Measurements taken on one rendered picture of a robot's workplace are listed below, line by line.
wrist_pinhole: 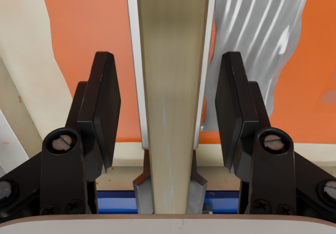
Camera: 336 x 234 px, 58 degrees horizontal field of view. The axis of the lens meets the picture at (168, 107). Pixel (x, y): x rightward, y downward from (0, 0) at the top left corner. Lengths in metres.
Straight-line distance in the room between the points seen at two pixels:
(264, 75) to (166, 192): 0.14
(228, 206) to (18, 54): 0.29
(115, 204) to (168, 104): 0.26
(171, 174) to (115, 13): 0.13
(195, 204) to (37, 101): 0.20
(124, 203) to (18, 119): 0.16
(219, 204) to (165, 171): 0.20
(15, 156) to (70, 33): 0.16
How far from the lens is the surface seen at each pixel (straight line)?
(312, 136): 0.39
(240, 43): 0.26
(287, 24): 0.27
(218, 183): 0.40
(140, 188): 0.31
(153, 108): 0.17
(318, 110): 0.36
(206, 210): 0.40
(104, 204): 0.41
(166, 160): 0.20
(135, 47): 0.22
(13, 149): 0.35
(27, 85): 0.33
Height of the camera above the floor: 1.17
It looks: 43 degrees down
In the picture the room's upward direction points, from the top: 180 degrees counter-clockwise
